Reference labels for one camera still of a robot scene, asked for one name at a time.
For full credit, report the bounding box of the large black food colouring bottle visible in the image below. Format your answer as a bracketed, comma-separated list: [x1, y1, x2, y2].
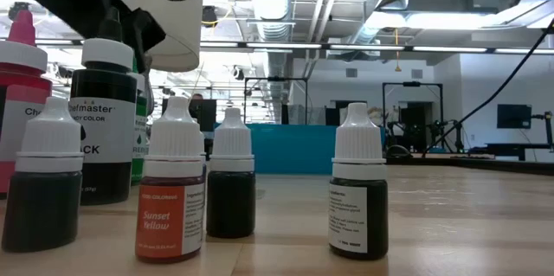
[68, 7, 139, 207]

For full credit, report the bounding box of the large pink food colouring bottle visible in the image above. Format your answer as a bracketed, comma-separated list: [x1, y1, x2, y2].
[0, 10, 54, 202]

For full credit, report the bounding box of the blue plastic tray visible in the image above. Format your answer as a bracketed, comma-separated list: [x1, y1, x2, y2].
[213, 122, 387, 177]

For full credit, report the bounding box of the small white-capped dropper bottle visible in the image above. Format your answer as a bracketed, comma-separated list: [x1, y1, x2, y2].
[205, 106, 257, 240]
[1, 96, 85, 254]
[327, 101, 390, 262]

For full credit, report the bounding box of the white shade table lamp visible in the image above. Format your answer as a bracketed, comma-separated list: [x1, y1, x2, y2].
[122, 0, 205, 117]

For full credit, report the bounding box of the long ceiling light strip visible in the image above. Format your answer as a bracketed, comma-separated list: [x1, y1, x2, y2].
[328, 44, 406, 52]
[413, 45, 488, 54]
[495, 48, 554, 55]
[201, 42, 324, 50]

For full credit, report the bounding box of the black ceiling speaker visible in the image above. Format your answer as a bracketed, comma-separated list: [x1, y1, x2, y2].
[201, 5, 218, 29]

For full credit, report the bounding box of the black monitor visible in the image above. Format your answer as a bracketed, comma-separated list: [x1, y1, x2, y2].
[188, 98, 217, 132]

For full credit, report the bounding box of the black dome-shaped object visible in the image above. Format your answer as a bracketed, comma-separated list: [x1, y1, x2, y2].
[385, 144, 413, 159]

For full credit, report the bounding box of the small Sunset Yellow dropper bottle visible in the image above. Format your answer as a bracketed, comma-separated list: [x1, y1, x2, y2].
[134, 95, 208, 265]

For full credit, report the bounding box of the black table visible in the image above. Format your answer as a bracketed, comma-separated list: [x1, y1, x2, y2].
[467, 140, 554, 163]

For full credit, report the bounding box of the yellow hanging cord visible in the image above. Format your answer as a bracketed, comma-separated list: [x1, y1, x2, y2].
[392, 28, 403, 73]

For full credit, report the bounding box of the black frame rig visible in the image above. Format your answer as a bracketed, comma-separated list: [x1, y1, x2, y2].
[243, 75, 309, 126]
[381, 80, 446, 154]

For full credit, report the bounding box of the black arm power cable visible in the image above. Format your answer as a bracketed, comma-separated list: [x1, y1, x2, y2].
[421, 19, 554, 159]

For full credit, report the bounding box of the black wall screen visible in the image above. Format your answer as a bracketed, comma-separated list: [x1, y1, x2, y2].
[496, 103, 533, 130]

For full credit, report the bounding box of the black aluminium table frame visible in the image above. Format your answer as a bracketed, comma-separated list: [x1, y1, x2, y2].
[383, 154, 554, 177]

